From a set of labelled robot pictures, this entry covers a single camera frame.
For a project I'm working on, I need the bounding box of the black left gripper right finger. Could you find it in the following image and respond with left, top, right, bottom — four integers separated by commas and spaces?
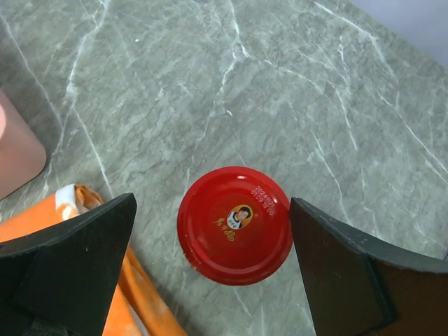
289, 198, 447, 335

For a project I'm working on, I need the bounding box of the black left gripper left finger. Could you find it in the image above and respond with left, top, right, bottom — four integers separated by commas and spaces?
1, 193, 137, 335

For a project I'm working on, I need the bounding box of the red lid sauce jar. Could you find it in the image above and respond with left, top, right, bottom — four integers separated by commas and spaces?
176, 166, 293, 286

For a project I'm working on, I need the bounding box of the orange tie-dye cloth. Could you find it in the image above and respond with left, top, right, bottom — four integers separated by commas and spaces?
1, 184, 184, 335

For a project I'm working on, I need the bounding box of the pink divided tray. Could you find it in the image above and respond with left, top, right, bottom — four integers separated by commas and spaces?
1, 92, 46, 199

